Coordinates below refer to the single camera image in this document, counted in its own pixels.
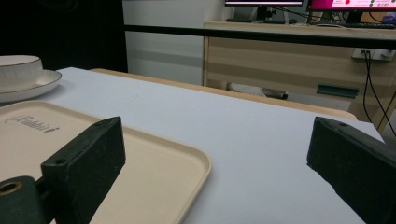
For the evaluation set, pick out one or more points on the beige plastic tray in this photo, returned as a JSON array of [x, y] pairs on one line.
[[149, 174]]

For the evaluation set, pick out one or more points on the black keyboard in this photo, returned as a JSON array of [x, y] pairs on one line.
[[367, 25]]

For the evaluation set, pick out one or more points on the white ribbed cup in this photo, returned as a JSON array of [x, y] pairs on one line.
[[18, 71]]

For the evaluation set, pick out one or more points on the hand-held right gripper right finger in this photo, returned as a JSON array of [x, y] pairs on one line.
[[358, 161]]

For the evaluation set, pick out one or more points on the white saucer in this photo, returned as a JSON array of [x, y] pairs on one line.
[[37, 85]]

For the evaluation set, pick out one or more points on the black curtain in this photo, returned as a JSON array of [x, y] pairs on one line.
[[62, 34]]

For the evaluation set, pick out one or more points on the white power strip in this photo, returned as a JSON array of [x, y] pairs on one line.
[[373, 54]]

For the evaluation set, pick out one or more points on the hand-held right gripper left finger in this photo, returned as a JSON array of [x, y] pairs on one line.
[[84, 168]]

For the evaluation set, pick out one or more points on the wooden desk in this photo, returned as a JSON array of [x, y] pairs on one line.
[[280, 62]]

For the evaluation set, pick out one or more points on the black horizontal rail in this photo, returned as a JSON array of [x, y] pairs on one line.
[[249, 34]]

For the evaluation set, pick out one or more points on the computer monitor with pink screen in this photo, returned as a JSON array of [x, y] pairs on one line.
[[351, 4]]

